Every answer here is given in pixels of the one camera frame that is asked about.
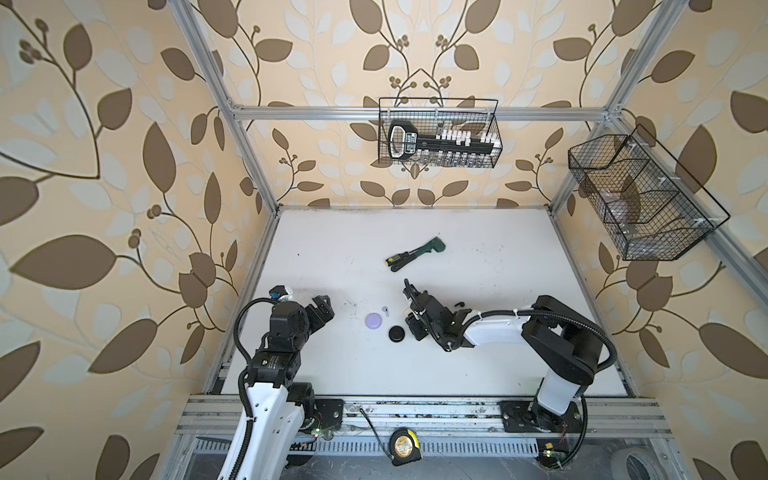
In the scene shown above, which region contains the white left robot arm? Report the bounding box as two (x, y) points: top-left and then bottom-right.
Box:
(219, 285), (344, 479)

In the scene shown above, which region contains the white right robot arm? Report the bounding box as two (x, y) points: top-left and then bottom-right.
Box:
(403, 280), (618, 433)

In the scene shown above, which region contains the black earbud case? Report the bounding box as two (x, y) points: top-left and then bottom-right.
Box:
(388, 326), (405, 343)

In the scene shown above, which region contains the purple earbud case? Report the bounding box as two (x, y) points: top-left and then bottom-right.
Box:
(365, 312), (383, 330)

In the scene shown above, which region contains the green rivet gun tool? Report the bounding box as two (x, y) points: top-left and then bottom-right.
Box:
(385, 237), (446, 272)

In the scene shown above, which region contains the yellow black tape measure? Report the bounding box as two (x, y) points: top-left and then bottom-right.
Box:
(388, 427), (423, 467)

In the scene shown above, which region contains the black socket set holder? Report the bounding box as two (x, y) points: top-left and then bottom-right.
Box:
(384, 120), (502, 161)

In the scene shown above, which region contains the grey tape roll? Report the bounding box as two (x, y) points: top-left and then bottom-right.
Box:
(610, 448), (667, 480)

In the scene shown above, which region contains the black wire basket back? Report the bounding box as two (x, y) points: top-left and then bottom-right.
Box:
(377, 96), (503, 169)

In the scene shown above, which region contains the black wire basket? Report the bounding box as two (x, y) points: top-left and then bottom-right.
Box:
(377, 96), (503, 169)
(568, 124), (731, 261)

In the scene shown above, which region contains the black wire basket right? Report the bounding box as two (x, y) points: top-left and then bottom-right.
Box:
(568, 124), (731, 261)

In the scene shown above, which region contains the aluminium frame post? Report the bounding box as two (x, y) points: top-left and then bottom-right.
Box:
(548, 0), (688, 217)

